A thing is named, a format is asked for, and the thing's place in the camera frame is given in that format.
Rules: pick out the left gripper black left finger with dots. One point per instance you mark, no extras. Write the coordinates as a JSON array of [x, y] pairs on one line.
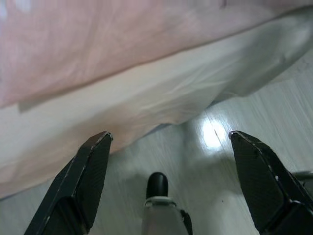
[[73, 191]]

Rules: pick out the pink pillow with orange spots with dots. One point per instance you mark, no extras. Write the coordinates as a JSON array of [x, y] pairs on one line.
[[97, 36]]

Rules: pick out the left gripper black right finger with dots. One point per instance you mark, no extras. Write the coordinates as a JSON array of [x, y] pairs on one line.
[[264, 191]]

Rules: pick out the bed with cream sheet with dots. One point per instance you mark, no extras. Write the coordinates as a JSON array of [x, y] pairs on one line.
[[146, 98]]

